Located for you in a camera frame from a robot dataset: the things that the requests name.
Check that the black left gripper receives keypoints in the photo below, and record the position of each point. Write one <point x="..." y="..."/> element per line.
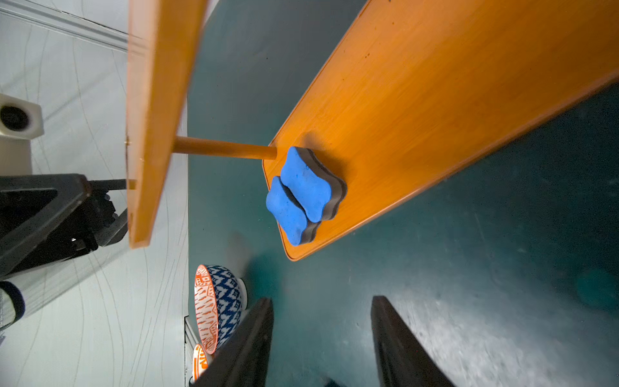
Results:
<point x="57" y="217"/>

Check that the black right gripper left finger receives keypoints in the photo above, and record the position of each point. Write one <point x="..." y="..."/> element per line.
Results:
<point x="244" y="359"/>

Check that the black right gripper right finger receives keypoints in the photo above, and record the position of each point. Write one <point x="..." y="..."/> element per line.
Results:
<point x="401" y="359"/>

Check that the blue eraser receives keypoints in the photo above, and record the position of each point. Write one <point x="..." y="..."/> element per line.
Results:
<point x="289" y="214"/>
<point x="316" y="188"/>

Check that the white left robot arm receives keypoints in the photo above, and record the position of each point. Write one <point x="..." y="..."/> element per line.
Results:
<point x="27" y="292"/>

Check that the orange floral bowl near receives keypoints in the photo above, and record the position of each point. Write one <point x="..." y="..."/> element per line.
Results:
<point x="200" y="362"/>

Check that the orange patterned bowl far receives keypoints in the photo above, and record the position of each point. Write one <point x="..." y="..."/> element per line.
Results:
<point x="220" y="298"/>

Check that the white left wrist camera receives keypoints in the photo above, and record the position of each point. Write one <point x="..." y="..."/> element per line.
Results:
<point x="20" y="119"/>

